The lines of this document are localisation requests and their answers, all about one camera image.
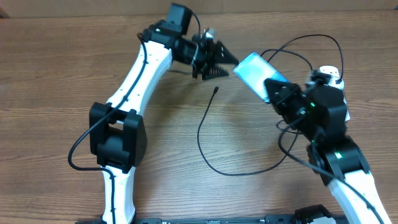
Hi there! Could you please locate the black USB charging cable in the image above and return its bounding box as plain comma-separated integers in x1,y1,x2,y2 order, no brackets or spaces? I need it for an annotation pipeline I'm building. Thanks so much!
197,34,345,177

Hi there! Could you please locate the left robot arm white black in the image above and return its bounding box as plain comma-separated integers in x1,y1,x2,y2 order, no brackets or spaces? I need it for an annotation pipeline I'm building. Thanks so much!
89,3,239,223

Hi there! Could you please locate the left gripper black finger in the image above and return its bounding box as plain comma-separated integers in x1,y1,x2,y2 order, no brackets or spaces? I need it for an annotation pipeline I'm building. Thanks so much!
214,41,239,65
201,65,229,80

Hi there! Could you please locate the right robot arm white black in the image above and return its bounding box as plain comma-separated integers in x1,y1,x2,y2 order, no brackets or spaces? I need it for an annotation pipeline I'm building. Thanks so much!
264,70,391,223

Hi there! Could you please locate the white charger plug adapter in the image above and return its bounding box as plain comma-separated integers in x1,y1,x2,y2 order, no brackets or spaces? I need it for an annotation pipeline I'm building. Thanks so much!
328,77,345,90

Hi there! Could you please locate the white power strip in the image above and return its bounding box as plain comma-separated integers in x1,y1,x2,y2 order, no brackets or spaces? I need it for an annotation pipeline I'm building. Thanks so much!
306,65,351,122

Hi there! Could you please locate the blue Samsung Galaxy smartphone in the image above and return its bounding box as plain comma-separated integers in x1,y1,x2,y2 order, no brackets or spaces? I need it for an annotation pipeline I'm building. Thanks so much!
233,52,289,104

